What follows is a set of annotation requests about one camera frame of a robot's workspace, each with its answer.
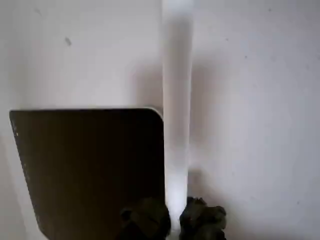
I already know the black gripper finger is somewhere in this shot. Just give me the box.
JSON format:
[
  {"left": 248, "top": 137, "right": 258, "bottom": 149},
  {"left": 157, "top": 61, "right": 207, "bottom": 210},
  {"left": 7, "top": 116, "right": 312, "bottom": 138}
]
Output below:
[
  {"left": 119, "top": 196, "right": 172, "bottom": 240},
  {"left": 179, "top": 196, "right": 228, "bottom": 240}
]

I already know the white stylus pencil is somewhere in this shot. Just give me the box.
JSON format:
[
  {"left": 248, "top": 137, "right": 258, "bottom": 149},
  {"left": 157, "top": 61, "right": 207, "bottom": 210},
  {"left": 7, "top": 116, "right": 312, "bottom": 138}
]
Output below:
[{"left": 161, "top": 0, "right": 195, "bottom": 224}]

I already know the black screen silver tablet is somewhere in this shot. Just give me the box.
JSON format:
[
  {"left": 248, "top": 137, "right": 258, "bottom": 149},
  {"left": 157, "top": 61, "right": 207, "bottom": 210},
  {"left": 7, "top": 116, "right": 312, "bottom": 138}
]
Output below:
[{"left": 9, "top": 107, "right": 166, "bottom": 240}]

